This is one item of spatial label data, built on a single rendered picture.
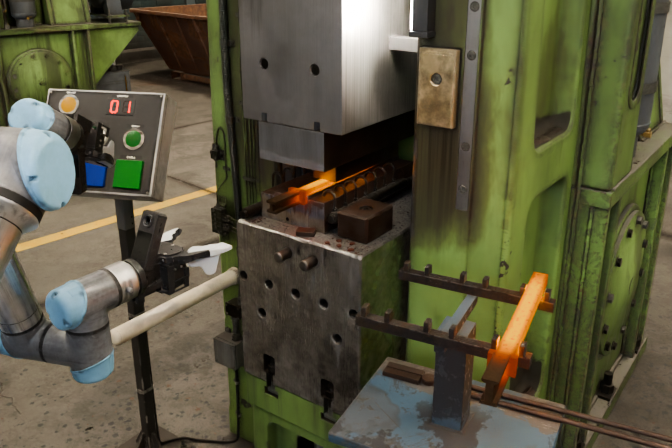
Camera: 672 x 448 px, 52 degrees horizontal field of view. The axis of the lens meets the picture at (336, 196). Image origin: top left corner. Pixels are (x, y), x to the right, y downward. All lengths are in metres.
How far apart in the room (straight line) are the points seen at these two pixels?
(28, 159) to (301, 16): 0.75
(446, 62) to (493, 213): 0.35
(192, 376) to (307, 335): 1.14
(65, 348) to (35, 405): 1.50
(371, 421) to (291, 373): 0.45
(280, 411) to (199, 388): 0.84
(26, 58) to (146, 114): 4.47
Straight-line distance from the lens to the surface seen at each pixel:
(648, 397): 2.89
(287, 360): 1.82
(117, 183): 1.86
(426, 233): 1.66
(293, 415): 1.91
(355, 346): 1.65
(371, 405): 1.48
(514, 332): 1.22
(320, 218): 1.65
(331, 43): 1.52
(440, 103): 1.54
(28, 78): 6.33
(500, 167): 1.54
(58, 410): 2.77
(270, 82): 1.65
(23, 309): 1.33
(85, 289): 1.27
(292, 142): 1.64
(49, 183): 1.06
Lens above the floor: 1.56
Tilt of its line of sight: 20 degrees down
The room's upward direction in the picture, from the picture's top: straight up
